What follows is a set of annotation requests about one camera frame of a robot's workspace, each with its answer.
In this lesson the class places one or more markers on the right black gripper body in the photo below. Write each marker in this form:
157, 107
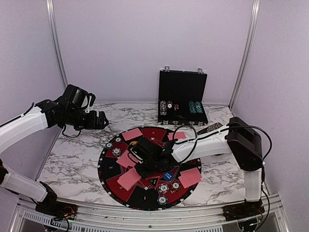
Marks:
151, 168

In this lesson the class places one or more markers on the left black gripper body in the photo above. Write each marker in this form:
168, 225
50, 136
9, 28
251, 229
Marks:
89, 123

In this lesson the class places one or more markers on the white chip stack seat ten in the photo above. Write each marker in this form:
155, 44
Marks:
163, 189

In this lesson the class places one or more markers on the dealt cards seat seven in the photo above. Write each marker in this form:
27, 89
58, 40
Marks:
177, 135

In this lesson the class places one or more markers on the red chip stack seat ten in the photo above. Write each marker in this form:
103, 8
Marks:
175, 187

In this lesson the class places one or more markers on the green chip seat four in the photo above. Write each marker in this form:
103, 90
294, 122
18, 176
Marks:
109, 145

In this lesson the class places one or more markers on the dealt red playing cards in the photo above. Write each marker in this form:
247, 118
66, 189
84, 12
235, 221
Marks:
190, 177

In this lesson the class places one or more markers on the dealt cards seat four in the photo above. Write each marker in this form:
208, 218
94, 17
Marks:
125, 161

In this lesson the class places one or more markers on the white chip stack seat four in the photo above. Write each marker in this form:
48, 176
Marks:
116, 152

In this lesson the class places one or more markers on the dealt cards seat five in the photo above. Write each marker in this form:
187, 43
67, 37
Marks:
131, 134

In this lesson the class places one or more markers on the dealt cards seat two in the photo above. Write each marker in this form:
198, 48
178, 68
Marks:
129, 179

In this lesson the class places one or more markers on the blue chip stack seat one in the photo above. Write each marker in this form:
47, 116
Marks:
162, 200

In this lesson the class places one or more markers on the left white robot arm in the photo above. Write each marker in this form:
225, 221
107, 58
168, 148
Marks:
41, 116

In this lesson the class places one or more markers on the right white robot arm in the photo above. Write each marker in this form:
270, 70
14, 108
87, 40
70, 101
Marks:
236, 138

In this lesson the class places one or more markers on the blue blind button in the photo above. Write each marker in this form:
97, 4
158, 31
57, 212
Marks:
168, 176

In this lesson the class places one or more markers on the round red black poker mat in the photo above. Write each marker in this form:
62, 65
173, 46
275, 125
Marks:
145, 189

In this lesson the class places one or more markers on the white chips row in case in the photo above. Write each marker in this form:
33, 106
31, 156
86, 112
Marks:
162, 108

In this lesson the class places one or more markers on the green chips row in case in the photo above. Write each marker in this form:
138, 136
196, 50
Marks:
195, 107

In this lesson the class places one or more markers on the black floral square plate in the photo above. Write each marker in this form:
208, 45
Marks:
210, 128

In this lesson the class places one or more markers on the black poker chip case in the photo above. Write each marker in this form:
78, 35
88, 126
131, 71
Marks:
181, 87

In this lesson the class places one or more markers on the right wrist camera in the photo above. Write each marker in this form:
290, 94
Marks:
146, 150

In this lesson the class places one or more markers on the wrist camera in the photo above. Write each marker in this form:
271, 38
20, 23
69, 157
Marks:
75, 98
146, 150

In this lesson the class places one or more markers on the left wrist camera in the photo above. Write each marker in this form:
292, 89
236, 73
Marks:
75, 98

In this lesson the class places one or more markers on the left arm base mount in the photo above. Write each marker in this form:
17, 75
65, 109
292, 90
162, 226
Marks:
51, 206

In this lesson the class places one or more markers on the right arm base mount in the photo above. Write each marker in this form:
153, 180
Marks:
243, 210

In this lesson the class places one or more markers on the aluminium front rail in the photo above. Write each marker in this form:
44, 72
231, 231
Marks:
91, 217

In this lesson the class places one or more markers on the left aluminium corner post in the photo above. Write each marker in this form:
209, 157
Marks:
55, 42

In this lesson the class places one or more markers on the aluminium corner post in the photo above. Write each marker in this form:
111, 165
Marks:
247, 50
55, 42

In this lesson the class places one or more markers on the right aluminium corner post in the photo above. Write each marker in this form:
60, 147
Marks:
247, 50

